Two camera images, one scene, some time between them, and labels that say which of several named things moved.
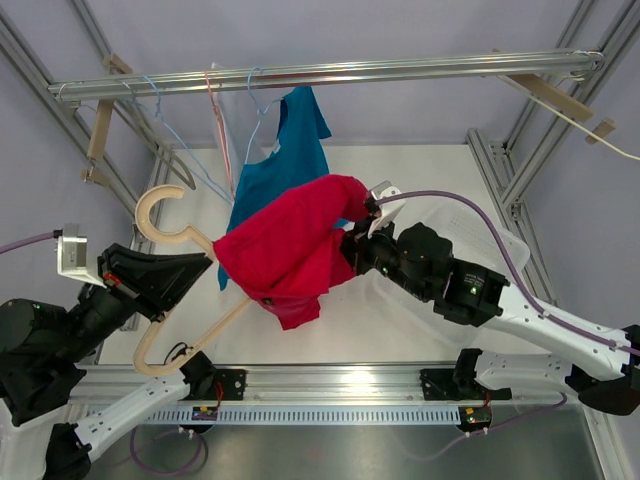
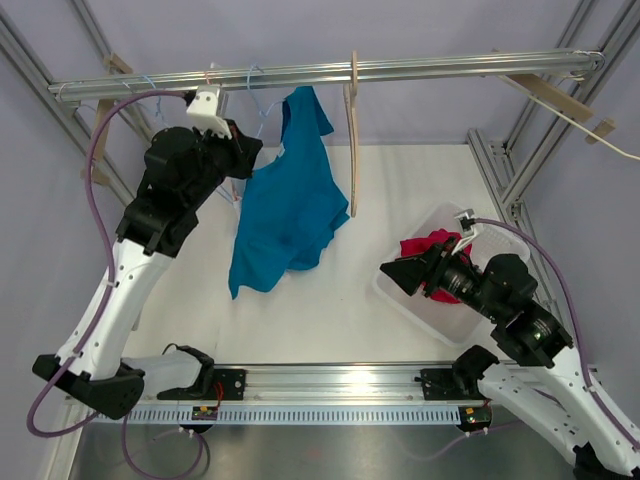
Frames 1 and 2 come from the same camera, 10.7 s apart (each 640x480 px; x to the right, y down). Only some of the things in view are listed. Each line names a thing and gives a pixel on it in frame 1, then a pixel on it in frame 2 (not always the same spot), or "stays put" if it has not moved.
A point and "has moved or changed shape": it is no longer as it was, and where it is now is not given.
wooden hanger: (189, 233) to (350, 100)
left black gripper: (167, 283) to (210, 139)
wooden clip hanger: (543, 89) stays put
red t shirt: (288, 251) has moved or changed shape
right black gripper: (356, 245) to (409, 272)
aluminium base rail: (313, 394) stays put
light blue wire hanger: (259, 111) stays put
